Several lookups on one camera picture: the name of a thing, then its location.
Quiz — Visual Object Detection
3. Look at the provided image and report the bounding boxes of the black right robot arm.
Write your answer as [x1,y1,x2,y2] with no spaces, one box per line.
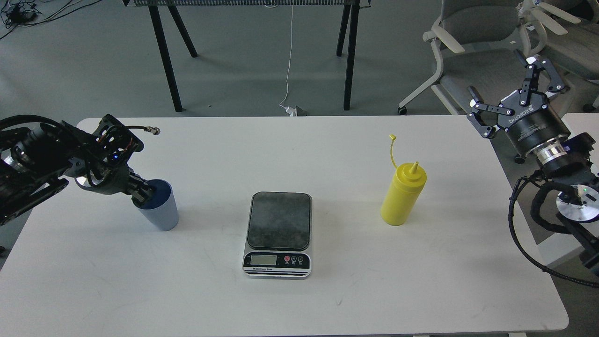
[467,50,598,288]

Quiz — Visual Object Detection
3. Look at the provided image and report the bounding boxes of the blue plastic cup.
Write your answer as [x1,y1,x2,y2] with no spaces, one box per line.
[133,179,179,232]

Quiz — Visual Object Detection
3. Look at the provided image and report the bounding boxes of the digital kitchen scale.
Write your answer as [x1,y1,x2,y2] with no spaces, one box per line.
[242,191,313,279]

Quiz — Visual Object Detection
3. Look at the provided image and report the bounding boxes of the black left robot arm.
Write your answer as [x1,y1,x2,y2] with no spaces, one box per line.
[0,114,161,225]

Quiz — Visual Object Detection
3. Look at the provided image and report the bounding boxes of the yellow squeeze bottle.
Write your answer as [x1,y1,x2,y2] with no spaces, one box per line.
[380,134,427,226]

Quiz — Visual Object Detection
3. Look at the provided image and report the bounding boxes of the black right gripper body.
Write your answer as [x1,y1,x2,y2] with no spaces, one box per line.
[498,90,571,157]

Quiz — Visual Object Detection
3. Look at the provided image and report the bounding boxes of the white hanging cable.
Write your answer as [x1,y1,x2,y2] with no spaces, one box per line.
[279,5,298,117]

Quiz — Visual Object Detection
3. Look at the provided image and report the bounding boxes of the black floor cables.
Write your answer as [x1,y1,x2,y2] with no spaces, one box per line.
[0,0,101,40]

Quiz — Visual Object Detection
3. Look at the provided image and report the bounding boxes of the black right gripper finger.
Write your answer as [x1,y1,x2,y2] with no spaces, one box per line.
[467,86,513,139]
[513,49,564,108]

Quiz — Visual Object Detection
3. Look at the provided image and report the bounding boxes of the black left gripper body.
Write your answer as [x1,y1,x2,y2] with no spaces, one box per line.
[75,114,161,196]

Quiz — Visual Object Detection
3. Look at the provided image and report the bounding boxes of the black trestle table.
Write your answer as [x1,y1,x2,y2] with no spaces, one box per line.
[118,0,373,113]

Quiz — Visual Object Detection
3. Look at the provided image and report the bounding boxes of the grey office chair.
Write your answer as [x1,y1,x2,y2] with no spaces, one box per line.
[516,0,598,85]
[398,0,576,164]

